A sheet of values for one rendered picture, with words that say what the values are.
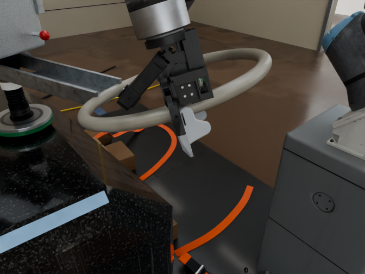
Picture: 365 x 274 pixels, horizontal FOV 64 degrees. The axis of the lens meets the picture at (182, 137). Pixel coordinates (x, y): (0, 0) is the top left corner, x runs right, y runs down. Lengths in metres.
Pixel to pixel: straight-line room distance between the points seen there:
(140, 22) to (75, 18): 5.99
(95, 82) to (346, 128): 0.82
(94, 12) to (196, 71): 6.15
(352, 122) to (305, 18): 4.64
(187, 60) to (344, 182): 0.75
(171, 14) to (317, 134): 0.82
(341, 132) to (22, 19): 1.09
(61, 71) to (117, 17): 5.79
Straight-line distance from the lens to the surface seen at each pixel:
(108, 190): 0.91
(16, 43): 1.11
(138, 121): 0.53
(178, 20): 0.47
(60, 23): 6.36
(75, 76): 1.04
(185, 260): 1.63
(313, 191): 1.16
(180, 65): 0.49
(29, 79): 1.02
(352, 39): 1.07
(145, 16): 0.46
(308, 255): 1.36
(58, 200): 0.90
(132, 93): 0.51
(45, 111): 1.28
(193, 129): 0.50
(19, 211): 0.91
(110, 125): 0.57
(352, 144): 1.08
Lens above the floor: 1.41
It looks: 33 degrees down
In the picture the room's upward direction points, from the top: straight up
